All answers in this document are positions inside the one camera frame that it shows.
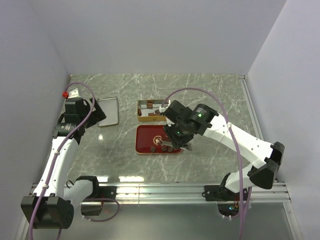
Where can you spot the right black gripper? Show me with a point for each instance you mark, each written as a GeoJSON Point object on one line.
{"type": "Point", "coordinates": [177, 141]}

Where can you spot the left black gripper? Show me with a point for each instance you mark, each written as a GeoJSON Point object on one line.
{"type": "Point", "coordinates": [97, 115]}

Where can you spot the silver tin lid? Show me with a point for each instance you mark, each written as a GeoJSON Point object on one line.
{"type": "Point", "coordinates": [110, 107]}

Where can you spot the dark square chocolate bottom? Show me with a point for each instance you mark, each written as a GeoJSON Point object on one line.
{"type": "Point", "coordinates": [164, 148]}

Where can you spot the brown square chocolate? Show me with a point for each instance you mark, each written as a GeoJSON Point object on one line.
{"type": "Point", "coordinates": [139, 112]}

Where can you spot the long metal tweezers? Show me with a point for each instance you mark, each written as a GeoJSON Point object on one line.
{"type": "Point", "coordinates": [187, 146]}

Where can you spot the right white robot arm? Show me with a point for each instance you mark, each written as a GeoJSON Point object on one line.
{"type": "Point", "coordinates": [264, 158]}

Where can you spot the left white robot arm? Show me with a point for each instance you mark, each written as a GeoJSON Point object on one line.
{"type": "Point", "coordinates": [52, 205]}

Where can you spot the red gold-rimmed tray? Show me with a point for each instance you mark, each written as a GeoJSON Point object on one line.
{"type": "Point", "coordinates": [146, 136]}

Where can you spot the gold tin box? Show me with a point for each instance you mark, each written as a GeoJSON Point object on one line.
{"type": "Point", "coordinates": [142, 104]}

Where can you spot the red emergency knob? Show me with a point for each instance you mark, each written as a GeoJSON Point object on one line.
{"type": "Point", "coordinates": [65, 94]}

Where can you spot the side aluminium rail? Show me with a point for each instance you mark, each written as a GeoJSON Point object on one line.
{"type": "Point", "coordinates": [247, 112]}

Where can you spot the aluminium mounting rail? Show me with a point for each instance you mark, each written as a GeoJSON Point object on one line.
{"type": "Point", "coordinates": [169, 193]}

